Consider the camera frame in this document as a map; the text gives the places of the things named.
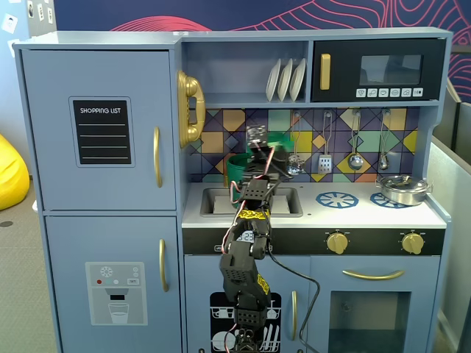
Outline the steel pot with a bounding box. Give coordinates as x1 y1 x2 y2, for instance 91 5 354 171
375 179 434 207

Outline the gold microwave handle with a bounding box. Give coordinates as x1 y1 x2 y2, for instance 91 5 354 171
319 53 331 90

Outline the yellow beanbag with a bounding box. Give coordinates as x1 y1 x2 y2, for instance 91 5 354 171
0 132 30 212

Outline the steel small spoon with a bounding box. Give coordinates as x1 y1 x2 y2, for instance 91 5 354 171
378 108 392 171

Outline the gold freezer door handle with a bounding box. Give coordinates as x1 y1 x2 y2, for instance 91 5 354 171
158 238 170 293

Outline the blue door with dispenser print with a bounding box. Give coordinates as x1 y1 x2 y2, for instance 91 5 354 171
44 215 183 353

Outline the gold oven handle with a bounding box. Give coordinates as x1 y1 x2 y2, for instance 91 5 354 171
341 268 406 282

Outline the steel pot lid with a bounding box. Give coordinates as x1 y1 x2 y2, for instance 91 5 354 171
378 174 429 191

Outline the black control panel with clock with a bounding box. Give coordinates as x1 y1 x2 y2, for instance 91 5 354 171
183 228 446 256

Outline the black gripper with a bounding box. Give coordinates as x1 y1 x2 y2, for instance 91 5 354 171
245 124 292 179

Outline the steel skimmer spoon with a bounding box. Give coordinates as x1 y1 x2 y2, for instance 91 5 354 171
286 110 306 176

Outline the black microwave door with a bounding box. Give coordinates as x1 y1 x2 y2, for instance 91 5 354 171
311 38 447 103

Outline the grey office partition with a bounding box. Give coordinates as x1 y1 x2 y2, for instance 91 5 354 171
428 79 471 353

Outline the gold dishwasher handle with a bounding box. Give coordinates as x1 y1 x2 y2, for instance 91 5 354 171
291 290 298 341

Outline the steel ladle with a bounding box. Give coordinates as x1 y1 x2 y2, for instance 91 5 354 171
347 109 365 171

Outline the black shopping list board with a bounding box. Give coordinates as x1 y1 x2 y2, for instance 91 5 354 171
68 96 136 168

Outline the gold stove knob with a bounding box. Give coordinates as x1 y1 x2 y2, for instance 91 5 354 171
325 230 350 255
400 230 426 255

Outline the grey pin board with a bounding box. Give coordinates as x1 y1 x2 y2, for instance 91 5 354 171
26 0 58 38

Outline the grey toy sink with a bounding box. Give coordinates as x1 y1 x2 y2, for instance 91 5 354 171
200 186 305 218

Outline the gold toy telephone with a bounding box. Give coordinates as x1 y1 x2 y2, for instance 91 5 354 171
176 69 206 149

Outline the steel slotted spatula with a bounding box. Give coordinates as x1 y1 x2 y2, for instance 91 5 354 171
318 110 334 174

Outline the blue oven door with window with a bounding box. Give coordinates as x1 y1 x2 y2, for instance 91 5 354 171
310 256 442 353

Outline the large blue fridge door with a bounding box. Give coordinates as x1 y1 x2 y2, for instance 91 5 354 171
21 49 177 212

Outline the blue wooden toy kitchen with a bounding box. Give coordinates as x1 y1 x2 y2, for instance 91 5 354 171
13 27 453 353

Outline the gold fridge door handle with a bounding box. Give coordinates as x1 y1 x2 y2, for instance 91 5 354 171
152 126 163 188

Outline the white toy plate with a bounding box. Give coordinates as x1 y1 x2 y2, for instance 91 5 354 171
265 57 283 103
288 57 307 102
277 57 294 103

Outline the black power cable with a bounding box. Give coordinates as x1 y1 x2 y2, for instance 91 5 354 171
266 252 321 353

